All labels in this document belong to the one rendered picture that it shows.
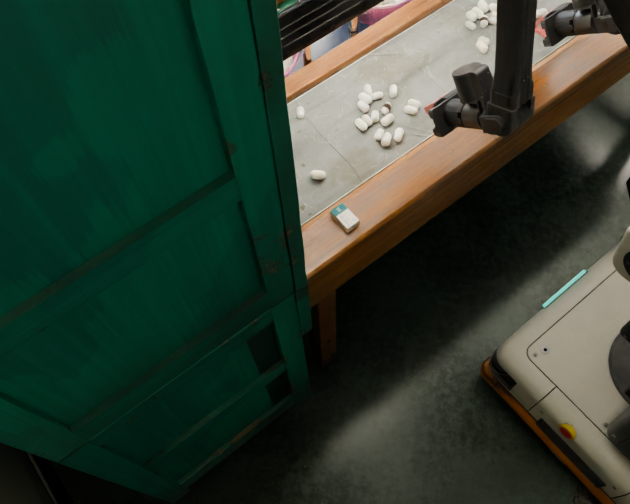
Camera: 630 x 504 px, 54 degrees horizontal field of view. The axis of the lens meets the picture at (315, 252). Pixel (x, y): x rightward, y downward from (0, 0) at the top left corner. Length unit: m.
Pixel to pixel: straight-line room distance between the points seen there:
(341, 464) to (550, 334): 0.72
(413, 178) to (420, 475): 0.94
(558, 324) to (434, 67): 0.79
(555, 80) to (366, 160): 0.52
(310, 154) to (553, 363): 0.88
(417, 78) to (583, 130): 1.13
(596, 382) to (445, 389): 0.46
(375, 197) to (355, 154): 0.14
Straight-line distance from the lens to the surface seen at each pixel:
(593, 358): 1.88
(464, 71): 1.25
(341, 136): 1.52
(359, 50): 1.67
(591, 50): 1.78
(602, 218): 2.43
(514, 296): 2.19
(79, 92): 0.61
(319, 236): 1.34
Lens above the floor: 1.95
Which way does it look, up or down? 63 degrees down
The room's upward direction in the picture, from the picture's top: 4 degrees counter-clockwise
